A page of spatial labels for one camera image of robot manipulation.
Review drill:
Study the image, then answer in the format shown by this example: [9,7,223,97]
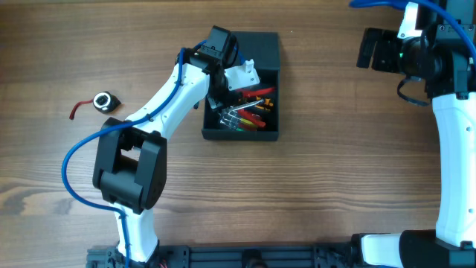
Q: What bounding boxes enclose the red-handled wire stripper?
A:
[234,86,277,129]

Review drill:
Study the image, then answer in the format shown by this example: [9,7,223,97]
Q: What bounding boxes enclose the clear pack of colourful screwdrivers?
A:
[219,109,258,131]

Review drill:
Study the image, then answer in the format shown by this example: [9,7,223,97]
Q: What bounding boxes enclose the orange black long-nose pliers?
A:
[255,97,274,112]

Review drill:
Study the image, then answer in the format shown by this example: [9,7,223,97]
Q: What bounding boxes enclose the dark green box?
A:
[202,32,280,141]

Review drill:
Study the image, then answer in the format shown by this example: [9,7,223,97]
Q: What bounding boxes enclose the black tape measure red strap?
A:
[68,91,123,121]

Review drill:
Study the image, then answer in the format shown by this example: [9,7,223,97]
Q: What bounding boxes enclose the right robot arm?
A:
[350,0,475,267]

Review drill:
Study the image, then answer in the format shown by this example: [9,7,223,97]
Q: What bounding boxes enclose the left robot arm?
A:
[92,26,239,267]

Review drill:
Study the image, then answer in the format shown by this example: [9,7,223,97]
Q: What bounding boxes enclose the left blue cable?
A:
[61,39,246,268]

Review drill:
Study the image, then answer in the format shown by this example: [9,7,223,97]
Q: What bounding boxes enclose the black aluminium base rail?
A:
[86,243,369,268]

